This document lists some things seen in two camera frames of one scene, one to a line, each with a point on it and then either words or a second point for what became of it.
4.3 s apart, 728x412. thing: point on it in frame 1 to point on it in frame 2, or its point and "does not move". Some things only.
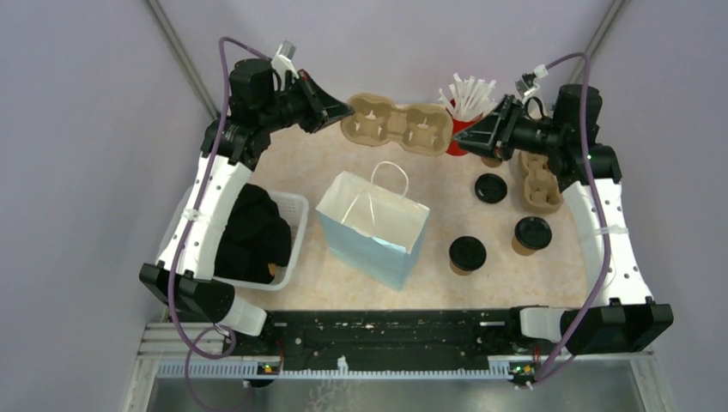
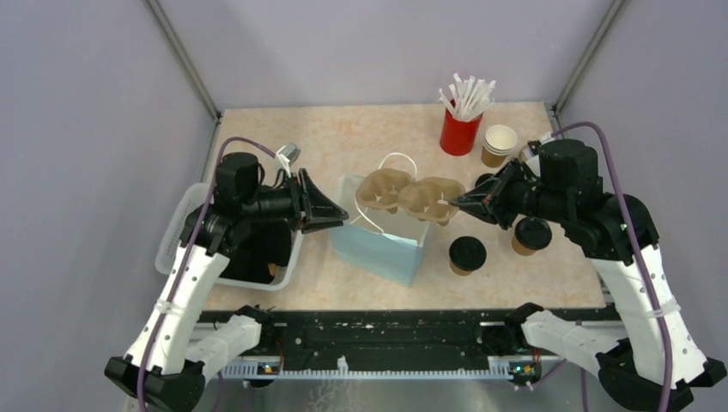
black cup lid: (467, 253) does not move
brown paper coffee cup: (521, 249) does not move
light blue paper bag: (374, 226) does not move
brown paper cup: (458, 271) does not move
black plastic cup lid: (533, 233) does not move
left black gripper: (332, 107) to (322, 211)
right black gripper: (493, 133) to (493, 191)
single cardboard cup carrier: (374, 119) to (433, 199)
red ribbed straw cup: (455, 148) does not move
